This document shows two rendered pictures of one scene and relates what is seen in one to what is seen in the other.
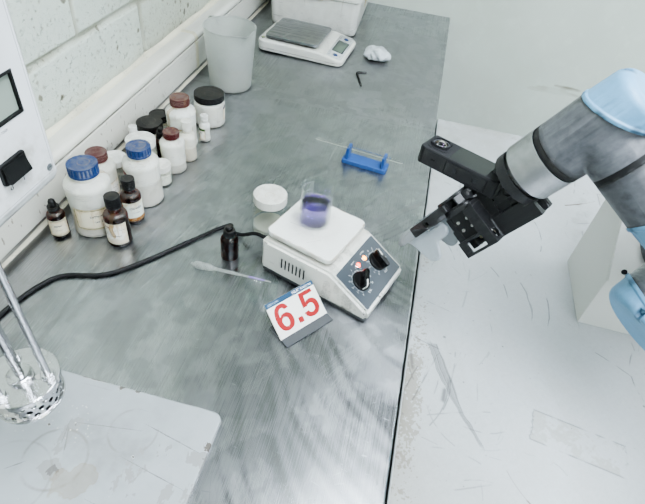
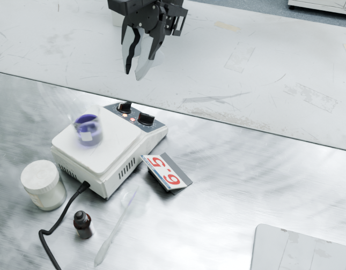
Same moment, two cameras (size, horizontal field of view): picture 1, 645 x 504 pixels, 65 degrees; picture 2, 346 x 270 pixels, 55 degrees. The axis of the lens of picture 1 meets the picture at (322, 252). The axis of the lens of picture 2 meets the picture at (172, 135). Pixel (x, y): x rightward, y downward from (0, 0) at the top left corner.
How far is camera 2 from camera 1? 0.58 m
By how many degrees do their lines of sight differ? 54
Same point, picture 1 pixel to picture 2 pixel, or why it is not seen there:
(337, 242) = (119, 123)
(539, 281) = not seen: hidden behind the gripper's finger
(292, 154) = not seen: outside the picture
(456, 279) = (126, 79)
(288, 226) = (96, 157)
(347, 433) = (254, 151)
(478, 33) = not seen: outside the picture
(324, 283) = (146, 145)
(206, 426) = (269, 232)
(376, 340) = (182, 129)
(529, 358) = (190, 60)
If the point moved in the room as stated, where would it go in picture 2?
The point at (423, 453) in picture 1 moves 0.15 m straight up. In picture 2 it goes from (258, 117) to (276, 65)
